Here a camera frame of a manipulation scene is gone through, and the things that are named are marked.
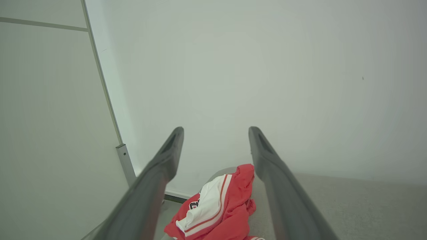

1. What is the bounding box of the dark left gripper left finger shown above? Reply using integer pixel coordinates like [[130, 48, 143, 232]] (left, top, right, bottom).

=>
[[93, 126, 185, 240]]

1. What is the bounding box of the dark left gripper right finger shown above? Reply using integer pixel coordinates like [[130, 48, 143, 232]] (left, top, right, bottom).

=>
[[248, 126, 340, 240]]

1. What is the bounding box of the red basketball jersey white trim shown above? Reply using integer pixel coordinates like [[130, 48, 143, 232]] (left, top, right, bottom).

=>
[[163, 163, 266, 240]]

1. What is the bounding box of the dark wall baseboard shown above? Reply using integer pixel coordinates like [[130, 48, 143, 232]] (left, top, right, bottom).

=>
[[163, 191, 195, 204]]

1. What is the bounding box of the white partition panel grey frame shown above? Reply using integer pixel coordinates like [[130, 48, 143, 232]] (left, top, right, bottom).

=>
[[0, 0, 138, 240]]

